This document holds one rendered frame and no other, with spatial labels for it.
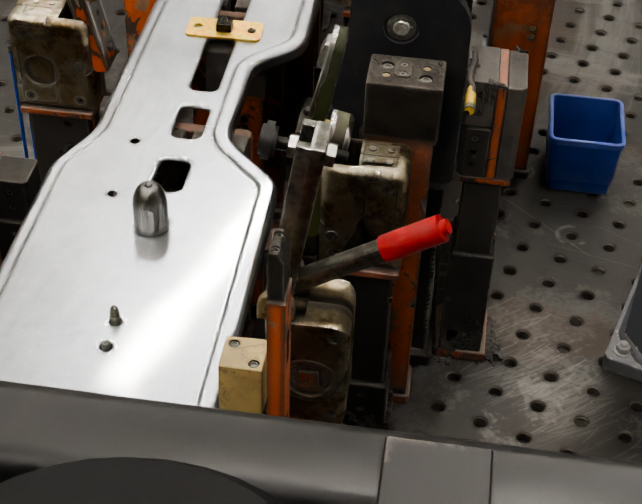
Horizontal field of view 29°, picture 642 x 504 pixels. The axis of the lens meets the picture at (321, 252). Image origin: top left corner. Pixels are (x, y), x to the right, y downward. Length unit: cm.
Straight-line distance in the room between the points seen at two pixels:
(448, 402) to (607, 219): 40
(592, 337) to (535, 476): 126
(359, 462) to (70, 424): 6
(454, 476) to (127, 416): 7
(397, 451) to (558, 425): 116
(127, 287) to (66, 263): 6
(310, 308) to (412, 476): 75
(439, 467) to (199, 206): 94
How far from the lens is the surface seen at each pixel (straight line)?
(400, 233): 94
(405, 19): 116
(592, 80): 195
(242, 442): 26
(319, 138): 90
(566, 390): 145
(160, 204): 113
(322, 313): 99
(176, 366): 103
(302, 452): 26
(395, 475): 25
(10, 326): 108
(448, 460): 25
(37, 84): 142
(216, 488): 17
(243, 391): 95
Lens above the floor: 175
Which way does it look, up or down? 42 degrees down
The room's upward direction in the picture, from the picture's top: 2 degrees clockwise
